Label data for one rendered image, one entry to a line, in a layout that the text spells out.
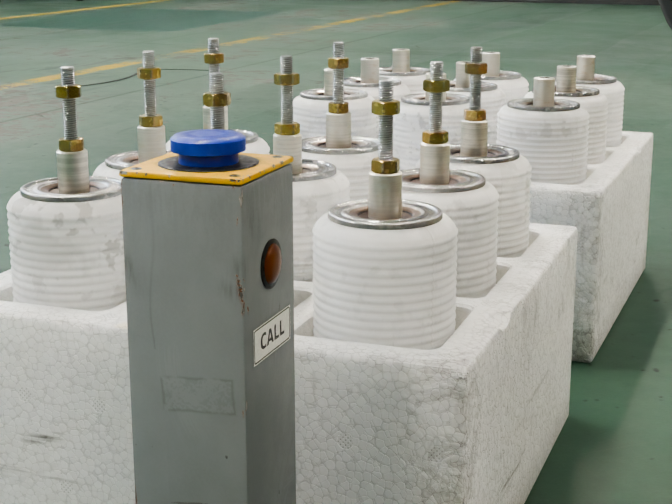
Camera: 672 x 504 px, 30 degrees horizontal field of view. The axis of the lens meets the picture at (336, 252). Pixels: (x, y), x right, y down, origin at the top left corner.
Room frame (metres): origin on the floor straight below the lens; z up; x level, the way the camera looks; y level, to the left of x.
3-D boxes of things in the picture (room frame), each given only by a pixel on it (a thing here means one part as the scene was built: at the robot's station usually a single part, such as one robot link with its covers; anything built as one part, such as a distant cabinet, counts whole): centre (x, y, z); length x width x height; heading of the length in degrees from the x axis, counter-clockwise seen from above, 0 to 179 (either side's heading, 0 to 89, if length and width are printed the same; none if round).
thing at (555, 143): (1.31, -0.22, 0.16); 0.10 x 0.10 x 0.18
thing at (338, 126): (1.07, 0.00, 0.26); 0.02 x 0.02 x 0.03
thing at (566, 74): (1.42, -0.26, 0.26); 0.02 x 0.02 x 0.03
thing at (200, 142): (0.66, 0.07, 0.32); 0.04 x 0.04 x 0.02
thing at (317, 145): (1.07, 0.00, 0.25); 0.08 x 0.08 x 0.01
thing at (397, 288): (0.80, -0.03, 0.16); 0.10 x 0.10 x 0.18
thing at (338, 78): (1.07, 0.00, 0.30); 0.01 x 0.01 x 0.08
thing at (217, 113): (0.85, 0.08, 0.30); 0.01 x 0.01 x 0.08
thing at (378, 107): (0.80, -0.03, 0.32); 0.02 x 0.02 x 0.01; 77
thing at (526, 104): (1.31, -0.22, 0.25); 0.08 x 0.08 x 0.01
